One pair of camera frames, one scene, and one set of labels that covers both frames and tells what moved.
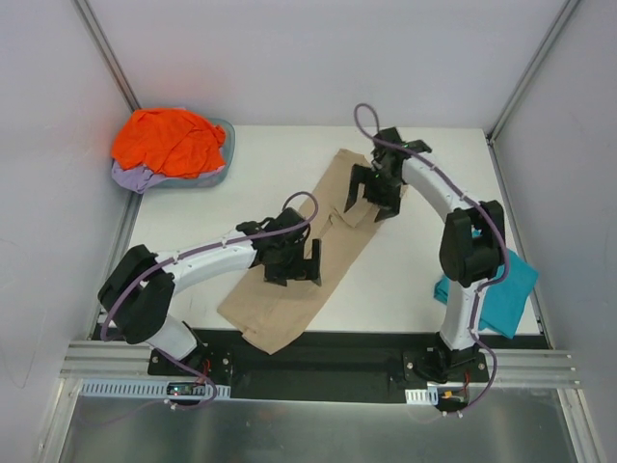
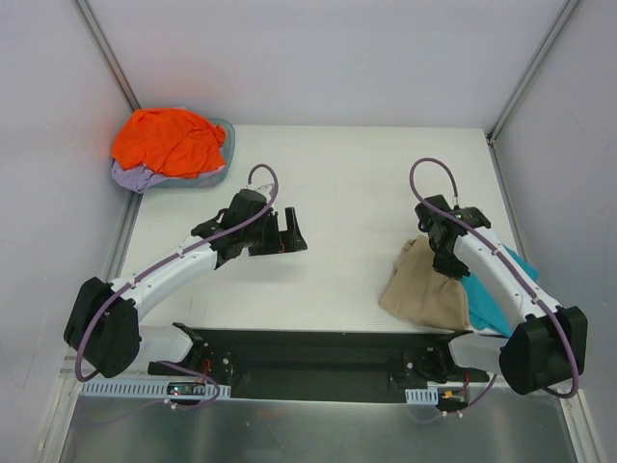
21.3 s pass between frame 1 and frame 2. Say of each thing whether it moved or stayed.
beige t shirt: moved
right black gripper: moved
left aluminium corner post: stayed
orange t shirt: stayed
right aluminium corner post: stayed
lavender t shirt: stayed
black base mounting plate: stayed
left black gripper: moved
